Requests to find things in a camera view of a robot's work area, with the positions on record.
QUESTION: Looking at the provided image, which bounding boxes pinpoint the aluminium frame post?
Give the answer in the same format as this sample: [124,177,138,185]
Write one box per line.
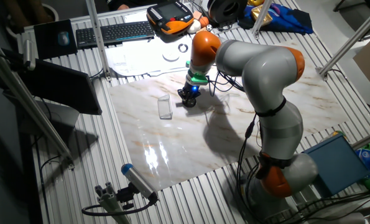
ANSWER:
[315,1,370,82]
[251,0,274,40]
[85,0,113,82]

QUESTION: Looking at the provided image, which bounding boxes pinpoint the aluminium frame bar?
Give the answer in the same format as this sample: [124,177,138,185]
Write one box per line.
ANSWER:
[0,43,75,170]
[351,127,370,150]

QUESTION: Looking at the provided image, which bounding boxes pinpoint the white ceramic dish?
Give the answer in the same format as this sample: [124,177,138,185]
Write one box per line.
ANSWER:
[162,51,181,62]

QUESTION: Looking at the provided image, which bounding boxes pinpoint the black mouse pad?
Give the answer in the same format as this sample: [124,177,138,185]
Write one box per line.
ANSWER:
[33,19,78,60]

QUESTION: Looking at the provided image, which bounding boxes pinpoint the orange black teach pendant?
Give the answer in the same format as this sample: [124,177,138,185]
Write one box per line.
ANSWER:
[146,1,195,35]

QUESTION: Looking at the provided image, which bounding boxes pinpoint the silver camera on frame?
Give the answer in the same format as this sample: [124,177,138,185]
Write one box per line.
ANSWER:
[22,39,36,71]

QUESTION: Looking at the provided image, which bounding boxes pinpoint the black cables on table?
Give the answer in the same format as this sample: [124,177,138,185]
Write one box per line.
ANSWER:
[277,191,370,224]

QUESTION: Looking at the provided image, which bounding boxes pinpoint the blue cloth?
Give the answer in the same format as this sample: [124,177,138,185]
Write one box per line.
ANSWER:
[237,2,315,35]

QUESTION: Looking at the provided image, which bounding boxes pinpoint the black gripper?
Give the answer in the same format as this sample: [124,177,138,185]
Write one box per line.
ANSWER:
[177,83,202,107]

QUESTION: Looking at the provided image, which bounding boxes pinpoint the silver camera blue cap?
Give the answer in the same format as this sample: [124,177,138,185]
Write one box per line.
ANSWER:
[121,163,159,202]

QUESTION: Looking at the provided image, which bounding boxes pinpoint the blue white packet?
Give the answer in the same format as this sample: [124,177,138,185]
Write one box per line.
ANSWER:
[355,147,370,170]

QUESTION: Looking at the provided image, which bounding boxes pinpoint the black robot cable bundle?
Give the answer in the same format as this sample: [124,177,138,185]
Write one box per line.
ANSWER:
[206,68,268,223]

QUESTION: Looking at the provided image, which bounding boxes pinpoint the black keyboard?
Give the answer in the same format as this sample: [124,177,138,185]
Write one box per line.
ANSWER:
[75,21,156,50]

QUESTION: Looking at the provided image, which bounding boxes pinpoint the black filament spool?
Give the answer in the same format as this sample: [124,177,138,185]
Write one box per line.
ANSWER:
[207,0,249,27]

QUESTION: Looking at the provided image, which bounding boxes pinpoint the white egg shaped ball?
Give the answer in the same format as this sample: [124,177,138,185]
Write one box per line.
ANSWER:
[187,19,201,34]

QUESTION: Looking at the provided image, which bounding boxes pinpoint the black camera cable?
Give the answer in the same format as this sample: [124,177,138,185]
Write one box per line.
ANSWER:
[81,198,157,217]

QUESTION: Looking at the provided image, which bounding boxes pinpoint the blue box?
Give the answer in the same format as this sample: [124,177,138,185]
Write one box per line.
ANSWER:
[302,133,370,197]

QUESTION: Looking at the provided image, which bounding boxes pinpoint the printed paper sheets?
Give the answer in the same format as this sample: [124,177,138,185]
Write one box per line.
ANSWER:
[105,35,194,78]

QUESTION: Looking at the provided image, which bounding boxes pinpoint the clear plastic box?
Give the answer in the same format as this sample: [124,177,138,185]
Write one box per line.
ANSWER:
[157,93,173,121]

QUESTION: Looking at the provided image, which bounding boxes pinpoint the grey computer mouse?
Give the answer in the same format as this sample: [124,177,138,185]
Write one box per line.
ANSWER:
[57,30,70,47]

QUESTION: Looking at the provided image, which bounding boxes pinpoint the aluminium camera mount profile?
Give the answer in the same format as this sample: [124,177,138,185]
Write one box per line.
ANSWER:
[94,182,132,224]

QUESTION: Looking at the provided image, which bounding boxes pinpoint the black monitor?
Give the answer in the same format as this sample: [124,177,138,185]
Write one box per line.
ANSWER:
[16,58,103,116]

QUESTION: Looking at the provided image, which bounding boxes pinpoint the marble pattern board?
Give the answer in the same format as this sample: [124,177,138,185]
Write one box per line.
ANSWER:
[108,37,350,191]

